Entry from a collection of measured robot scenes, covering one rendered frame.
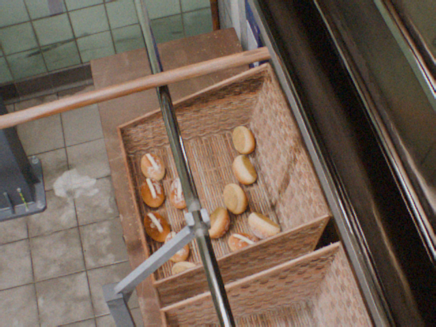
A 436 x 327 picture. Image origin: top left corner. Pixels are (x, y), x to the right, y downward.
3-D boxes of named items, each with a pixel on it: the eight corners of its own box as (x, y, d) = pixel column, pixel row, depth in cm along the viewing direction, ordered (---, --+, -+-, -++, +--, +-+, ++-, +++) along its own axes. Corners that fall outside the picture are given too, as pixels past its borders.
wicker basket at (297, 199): (273, 119, 254) (271, 58, 232) (330, 270, 220) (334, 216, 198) (121, 155, 249) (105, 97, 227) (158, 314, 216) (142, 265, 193)
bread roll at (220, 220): (224, 201, 227) (239, 211, 228) (211, 208, 232) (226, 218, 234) (212, 230, 221) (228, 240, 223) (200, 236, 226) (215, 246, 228)
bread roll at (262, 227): (276, 229, 220) (267, 246, 221) (286, 228, 226) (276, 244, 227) (247, 210, 224) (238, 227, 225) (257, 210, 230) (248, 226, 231)
